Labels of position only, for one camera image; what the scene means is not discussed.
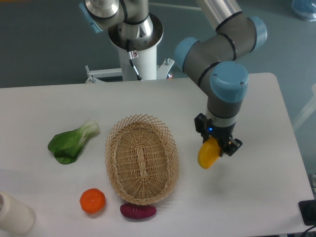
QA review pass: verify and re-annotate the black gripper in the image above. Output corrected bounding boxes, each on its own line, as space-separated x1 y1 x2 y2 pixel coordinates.
194 113 243 157

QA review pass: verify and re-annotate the yellow mango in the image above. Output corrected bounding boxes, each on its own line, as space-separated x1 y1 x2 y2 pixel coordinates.
197 137 221 169

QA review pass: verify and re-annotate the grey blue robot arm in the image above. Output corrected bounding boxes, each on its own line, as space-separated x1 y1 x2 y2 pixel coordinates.
79 0 267 156

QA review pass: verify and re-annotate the oval wicker basket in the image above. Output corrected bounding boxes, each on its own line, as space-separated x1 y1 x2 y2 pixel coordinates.
105 115 179 205

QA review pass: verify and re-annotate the purple sweet potato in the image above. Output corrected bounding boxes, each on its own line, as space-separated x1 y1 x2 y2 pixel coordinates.
120 203 157 220

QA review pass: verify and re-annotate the black device at edge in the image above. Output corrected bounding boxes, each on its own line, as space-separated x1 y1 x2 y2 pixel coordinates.
298 199 316 226

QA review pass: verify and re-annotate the orange tangerine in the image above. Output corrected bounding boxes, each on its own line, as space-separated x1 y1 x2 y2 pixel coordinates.
79 188 106 214

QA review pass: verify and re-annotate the green bok choy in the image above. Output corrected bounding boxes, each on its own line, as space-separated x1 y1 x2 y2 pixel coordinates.
47 120 99 165

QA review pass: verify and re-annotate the blue object top right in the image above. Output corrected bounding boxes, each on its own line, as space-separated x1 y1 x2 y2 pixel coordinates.
291 0 316 22

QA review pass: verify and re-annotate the white cylindrical bottle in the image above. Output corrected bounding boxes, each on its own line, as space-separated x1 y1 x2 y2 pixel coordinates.
0 192 36 235

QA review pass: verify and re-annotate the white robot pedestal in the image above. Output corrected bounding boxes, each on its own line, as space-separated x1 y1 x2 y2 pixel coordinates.
84 13 176 84

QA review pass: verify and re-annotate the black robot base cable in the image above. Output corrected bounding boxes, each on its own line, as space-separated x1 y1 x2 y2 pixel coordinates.
125 39 143 81

